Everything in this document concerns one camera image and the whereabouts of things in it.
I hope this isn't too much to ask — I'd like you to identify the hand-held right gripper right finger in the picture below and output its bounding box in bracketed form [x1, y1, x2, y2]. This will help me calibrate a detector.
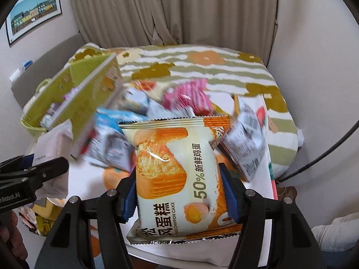
[218, 163, 327, 269]

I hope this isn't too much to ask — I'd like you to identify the green cardboard box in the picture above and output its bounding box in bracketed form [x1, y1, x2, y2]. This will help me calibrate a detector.
[21, 53, 124, 160]

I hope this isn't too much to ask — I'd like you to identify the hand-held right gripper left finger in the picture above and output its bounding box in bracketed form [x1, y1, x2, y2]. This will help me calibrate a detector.
[34, 171, 138, 269]

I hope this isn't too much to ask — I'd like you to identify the pink snack packet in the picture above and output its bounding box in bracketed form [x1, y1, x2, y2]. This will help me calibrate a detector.
[164, 80, 214, 116]

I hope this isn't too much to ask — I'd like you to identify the person's left hand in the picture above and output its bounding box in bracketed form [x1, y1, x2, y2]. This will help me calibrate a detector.
[0, 210, 29, 262]

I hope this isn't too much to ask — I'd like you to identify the grey headboard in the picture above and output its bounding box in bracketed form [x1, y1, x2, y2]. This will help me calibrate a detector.
[10, 32, 85, 110]

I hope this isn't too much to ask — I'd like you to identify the person's white clothed leg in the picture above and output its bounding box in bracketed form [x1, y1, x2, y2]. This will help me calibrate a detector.
[311, 213, 359, 253]

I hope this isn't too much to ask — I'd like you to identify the black cable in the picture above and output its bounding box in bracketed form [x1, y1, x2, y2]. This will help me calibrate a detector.
[280, 114, 359, 182]

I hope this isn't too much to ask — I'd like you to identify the floral striped blanket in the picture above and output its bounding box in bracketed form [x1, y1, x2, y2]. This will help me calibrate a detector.
[24, 43, 305, 180]

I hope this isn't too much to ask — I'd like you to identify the orange cake packet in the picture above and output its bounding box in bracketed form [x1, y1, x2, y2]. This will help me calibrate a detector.
[118, 116, 242, 245]

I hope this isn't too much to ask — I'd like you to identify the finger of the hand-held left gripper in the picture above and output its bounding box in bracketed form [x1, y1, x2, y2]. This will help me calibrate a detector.
[0, 154, 35, 174]
[0, 157, 69, 190]

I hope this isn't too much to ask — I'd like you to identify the beige curtain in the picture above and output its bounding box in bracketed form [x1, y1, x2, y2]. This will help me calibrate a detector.
[67, 0, 281, 48]

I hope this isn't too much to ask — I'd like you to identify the blue white snack packet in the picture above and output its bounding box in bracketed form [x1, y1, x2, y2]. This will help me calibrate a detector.
[84, 108, 138, 174]

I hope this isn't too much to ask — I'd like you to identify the plain white snack packet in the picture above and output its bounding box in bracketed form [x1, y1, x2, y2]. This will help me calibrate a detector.
[34, 119, 74, 199]

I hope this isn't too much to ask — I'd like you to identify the yellow snack packet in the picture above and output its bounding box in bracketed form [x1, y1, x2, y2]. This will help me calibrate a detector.
[21, 197, 67, 236]

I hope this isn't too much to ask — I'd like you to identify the green hair claw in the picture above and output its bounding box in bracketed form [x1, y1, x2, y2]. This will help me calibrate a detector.
[36, 78, 54, 93]

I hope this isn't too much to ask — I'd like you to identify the framed wall picture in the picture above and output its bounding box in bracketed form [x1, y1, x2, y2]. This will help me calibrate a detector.
[6, 0, 63, 47]

